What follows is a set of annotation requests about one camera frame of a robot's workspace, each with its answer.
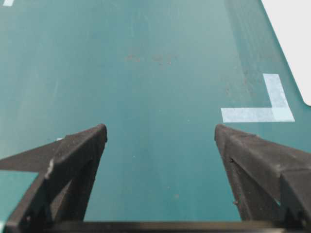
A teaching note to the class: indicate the light blue tape corner marker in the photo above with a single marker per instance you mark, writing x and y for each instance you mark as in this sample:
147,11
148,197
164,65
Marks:
8,3
278,111

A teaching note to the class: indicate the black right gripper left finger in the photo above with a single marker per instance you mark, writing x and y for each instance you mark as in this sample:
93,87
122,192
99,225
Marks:
51,184

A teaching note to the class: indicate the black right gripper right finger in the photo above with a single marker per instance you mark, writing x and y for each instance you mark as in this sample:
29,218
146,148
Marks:
270,181

